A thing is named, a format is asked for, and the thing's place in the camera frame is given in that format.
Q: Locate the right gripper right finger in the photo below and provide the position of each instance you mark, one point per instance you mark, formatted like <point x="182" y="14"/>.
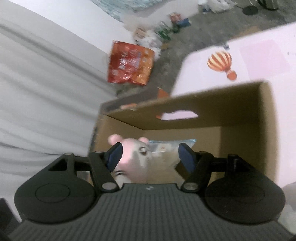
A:
<point x="197" y="164"/>

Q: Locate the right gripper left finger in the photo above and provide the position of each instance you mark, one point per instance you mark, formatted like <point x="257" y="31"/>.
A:
<point x="102" y="165"/>

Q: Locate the pink plush toy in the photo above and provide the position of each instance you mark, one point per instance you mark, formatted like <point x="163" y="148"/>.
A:
<point x="134" y="163"/>

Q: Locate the bag of wooden sticks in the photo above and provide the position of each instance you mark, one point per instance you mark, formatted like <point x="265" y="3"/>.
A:
<point x="163" y="162"/>

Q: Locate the brown cardboard box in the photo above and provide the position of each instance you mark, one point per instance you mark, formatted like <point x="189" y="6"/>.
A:
<point x="232" y="120"/>

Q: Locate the red gift bag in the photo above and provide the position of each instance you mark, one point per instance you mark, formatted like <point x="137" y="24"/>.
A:
<point x="129" y="63"/>

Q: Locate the floral blue wall cloth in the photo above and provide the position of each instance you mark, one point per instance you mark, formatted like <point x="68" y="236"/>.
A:
<point x="142" y="10"/>

